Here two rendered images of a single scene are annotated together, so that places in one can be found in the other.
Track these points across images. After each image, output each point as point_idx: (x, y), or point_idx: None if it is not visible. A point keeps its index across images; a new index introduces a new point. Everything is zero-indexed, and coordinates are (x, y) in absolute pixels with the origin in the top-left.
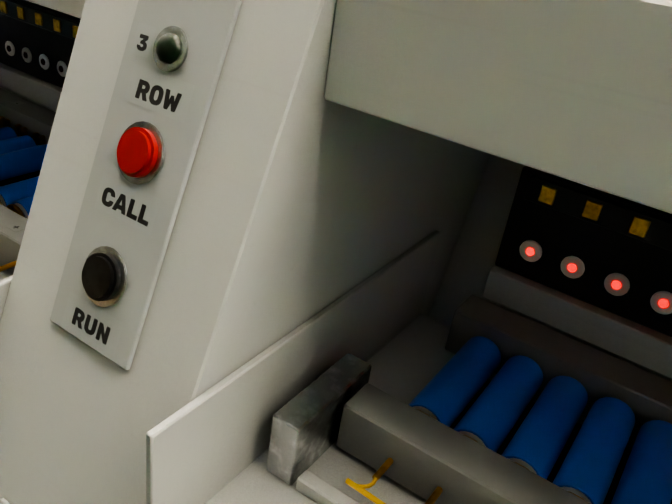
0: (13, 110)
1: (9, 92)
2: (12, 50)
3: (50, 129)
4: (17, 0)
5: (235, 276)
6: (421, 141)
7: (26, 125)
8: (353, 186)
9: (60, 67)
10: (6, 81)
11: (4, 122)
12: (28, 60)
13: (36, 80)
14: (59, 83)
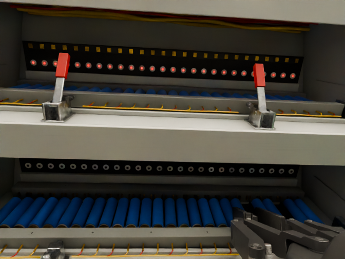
0: (202, 191)
1: (182, 184)
2: (182, 169)
3: (223, 192)
4: None
5: None
6: None
7: (208, 194)
8: None
9: (212, 169)
10: (179, 181)
11: (198, 197)
12: (192, 170)
13: (197, 176)
14: (208, 174)
